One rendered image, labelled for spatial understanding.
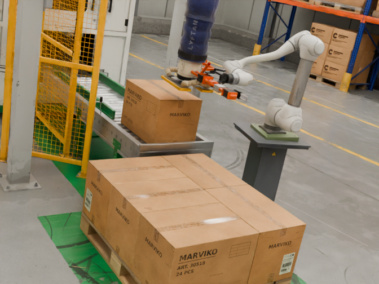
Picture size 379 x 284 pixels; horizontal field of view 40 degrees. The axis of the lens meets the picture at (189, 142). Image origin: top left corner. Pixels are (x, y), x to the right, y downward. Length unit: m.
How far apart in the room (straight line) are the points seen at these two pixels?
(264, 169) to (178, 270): 1.71
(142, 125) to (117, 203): 1.08
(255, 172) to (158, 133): 0.90
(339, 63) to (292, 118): 7.73
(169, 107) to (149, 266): 1.45
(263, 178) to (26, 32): 2.21
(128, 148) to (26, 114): 0.85
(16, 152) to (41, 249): 1.03
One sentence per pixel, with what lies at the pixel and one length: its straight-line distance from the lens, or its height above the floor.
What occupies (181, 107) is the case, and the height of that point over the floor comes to 0.88.
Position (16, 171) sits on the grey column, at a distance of 4.46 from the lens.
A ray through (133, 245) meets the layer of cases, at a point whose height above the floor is 0.31.
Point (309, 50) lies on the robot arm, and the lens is 3.99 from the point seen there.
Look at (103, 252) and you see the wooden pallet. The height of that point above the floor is 0.02.
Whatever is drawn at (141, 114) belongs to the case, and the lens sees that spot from 4.24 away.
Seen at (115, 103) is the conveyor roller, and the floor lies 0.53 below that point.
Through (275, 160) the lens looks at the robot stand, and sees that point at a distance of 4.37.
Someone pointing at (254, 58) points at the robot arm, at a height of 1.36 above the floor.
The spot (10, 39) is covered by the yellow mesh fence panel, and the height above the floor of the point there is 1.11.
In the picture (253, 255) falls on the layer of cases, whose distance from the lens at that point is 3.21.
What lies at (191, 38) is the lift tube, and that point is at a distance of 3.85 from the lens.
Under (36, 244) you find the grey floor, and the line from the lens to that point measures 3.73.
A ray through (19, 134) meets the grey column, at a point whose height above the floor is 0.45.
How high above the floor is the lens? 1.96
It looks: 19 degrees down
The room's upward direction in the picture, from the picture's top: 11 degrees clockwise
